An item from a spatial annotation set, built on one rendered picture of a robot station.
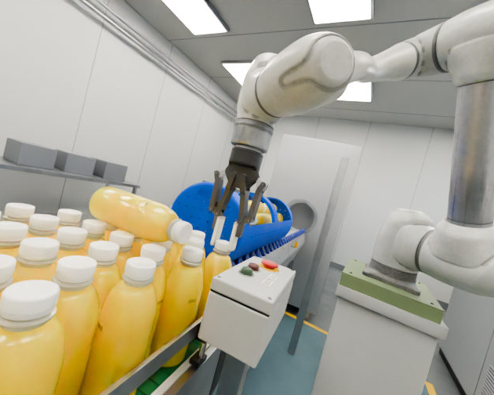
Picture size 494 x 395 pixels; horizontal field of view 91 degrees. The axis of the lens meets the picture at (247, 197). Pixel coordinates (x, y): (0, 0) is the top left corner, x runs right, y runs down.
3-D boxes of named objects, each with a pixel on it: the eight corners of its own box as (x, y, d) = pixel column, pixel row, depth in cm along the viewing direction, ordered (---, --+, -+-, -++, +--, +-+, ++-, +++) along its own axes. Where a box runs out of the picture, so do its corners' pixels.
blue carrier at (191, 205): (286, 246, 156) (297, 203, 155) (230, 282, 74) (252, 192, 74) (246, 233, 166) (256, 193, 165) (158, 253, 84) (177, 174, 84)
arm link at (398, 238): (387, 258, 103) (403, 208, 101) (434, 278, 86) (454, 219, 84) (361, 255, 96) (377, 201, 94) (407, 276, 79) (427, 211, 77)
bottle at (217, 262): (183, 316, 59) (202, 243, 58) (209, 314, 63) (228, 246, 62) (192, 335, 53) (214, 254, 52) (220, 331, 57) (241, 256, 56)
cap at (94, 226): (90, 237, 43) (92, 227, 43) (75, 230, 45) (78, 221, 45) (108, 234, 47) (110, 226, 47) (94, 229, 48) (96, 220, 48)
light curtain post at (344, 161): (295, 351, 207) (349, 159, 202) (293, 355, 202) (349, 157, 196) (288, 348, 209) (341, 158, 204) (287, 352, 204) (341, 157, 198)
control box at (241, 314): (284, 314, 53) (296, 269, 52) (254, 370, 34) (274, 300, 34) (243, 296, 56) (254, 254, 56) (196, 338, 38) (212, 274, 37)
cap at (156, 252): (133, 258, 39) (136, 248, 39) (148, 253, 43) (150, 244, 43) (154, 266, 38) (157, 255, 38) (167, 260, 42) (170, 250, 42)
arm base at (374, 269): (414, 280, 99) (418, 268, 99) (420, 297, 80) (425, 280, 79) (366, 263, 108) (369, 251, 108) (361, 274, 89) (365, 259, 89)
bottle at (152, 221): (125, 206, 54) (192, 232, 47) (97, 226, 49) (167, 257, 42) (114, 179, 50) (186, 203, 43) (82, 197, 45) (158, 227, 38)
